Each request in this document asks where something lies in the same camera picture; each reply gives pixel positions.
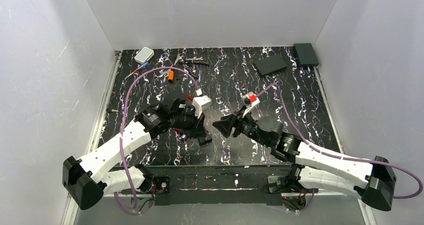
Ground red cable lock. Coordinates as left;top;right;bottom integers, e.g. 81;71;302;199
172;98;195;135

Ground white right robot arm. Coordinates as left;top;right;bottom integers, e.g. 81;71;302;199
212;113;397;212

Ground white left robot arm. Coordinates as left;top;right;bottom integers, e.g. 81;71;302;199
62;95;212;210

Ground black comb piece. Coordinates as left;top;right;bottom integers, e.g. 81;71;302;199
174;69;183;82

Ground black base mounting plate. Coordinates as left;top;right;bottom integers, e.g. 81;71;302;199
139;165;312;210

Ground red blue screwdriver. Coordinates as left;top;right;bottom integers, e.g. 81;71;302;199
125;61;150;79

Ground flat black plate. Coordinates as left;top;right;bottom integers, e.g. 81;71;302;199
253;55;288;77

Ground white rectangular box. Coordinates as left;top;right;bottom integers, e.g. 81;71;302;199
134;47;154;64

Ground black box in corner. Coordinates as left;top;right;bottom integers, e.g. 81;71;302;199
293;43;319;68

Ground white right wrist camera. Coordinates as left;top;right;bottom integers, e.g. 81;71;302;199
241;92;260;118

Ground orange handled tool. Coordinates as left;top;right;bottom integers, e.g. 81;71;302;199
165;54;182;83

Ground black handled pliers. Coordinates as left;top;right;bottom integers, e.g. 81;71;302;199
185;57;209;66

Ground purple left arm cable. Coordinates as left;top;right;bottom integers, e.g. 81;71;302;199
113;66;201;216

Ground aluminium frame rail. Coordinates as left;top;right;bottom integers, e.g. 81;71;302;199
61;51;122;225

